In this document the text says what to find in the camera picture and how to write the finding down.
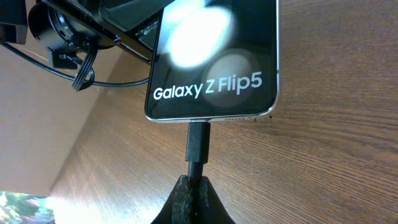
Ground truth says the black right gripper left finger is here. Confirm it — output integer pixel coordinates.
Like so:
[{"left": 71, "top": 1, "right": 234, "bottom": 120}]
[{"left": 151, "top": 175, "right": 193, "bottom": 224}]

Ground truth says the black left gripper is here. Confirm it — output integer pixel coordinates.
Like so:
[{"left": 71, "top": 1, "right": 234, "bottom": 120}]
[{"left": 1, "top": 0, "right": 174, "bottom": 70}]

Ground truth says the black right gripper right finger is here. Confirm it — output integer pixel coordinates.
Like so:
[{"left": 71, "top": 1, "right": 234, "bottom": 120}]
[{"left": 194, "top": 177, "right": 235, "bottom": 224}]

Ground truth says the black USB charger cable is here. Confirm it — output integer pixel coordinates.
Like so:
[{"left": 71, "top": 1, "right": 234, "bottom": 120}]
[{"left": 185, "top": 121, "right": 211, "bottom": 184}]

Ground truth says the black Galaxy flip phone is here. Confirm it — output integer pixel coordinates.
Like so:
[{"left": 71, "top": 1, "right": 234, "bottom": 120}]
[{"left": 144, "top": 0, "right": 281, "bottom": 123}]

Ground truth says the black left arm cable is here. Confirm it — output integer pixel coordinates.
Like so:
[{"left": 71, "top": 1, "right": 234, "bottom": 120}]
[{"left": 0, "top": 42, "right": 150, "bottom": 93}]

